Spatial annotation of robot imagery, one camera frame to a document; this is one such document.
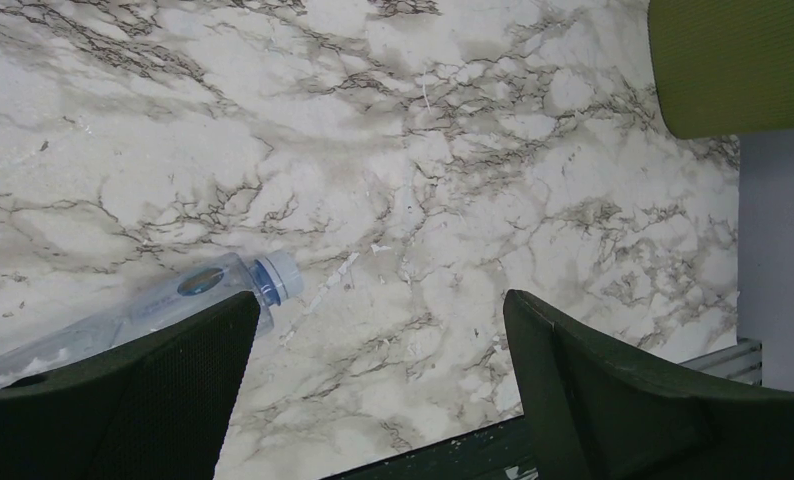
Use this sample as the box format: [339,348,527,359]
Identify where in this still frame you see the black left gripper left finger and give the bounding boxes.
[0,292,260,479]

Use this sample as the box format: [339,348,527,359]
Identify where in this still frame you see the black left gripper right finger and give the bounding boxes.
[503,290,794,479]

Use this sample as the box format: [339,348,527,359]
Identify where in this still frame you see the clear bottle pale blue cap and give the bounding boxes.
[0,251,304,389]

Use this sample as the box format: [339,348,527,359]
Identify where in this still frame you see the green mesh waste bin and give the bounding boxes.
[647,1,794,139]

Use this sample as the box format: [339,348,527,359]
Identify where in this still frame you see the aluminium table frame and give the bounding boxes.
[681,338,763,386]

